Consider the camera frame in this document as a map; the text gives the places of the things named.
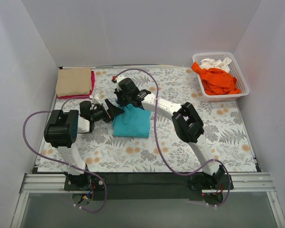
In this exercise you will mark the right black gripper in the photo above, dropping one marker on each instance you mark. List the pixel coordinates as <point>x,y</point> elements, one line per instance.
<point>120,98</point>

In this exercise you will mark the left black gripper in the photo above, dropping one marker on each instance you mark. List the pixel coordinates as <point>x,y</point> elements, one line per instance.
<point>107,111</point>

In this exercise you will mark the turquoise t shirt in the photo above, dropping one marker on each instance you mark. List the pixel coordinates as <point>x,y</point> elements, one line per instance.
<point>134,122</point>

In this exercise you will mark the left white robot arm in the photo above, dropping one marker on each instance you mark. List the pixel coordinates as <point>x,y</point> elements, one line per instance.
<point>63,127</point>

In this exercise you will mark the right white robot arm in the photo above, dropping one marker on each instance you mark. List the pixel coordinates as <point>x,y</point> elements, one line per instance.
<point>188,127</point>

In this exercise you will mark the floral table mat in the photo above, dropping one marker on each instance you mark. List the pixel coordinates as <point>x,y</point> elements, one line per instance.
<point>162,151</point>

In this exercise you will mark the folded magenta t shirt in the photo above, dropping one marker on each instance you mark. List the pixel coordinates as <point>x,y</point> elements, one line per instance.
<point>84,96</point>

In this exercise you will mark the folded tan t shirt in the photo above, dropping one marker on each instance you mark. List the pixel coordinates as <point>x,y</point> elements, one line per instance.
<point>74,81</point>

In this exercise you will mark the white t shirt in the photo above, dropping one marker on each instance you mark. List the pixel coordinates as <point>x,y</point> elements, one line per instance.
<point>208,63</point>

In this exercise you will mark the orange t shirt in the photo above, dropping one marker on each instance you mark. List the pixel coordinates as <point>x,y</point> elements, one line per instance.
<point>216,81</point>

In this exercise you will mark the white plastic basket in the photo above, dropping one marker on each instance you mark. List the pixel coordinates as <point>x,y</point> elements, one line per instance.
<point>234,71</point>

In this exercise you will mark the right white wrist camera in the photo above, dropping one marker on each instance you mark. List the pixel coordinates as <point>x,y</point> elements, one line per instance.
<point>117,80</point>

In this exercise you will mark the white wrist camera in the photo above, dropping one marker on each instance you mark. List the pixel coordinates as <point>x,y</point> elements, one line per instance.
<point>117,80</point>
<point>95,99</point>

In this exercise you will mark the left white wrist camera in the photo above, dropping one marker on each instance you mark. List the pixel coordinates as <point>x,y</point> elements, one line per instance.
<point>95,99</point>

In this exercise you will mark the aluminium frame rail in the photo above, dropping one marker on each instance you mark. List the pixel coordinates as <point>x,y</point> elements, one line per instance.
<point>52,183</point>

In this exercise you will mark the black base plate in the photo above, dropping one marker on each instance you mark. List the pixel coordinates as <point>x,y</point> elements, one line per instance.
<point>150,186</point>

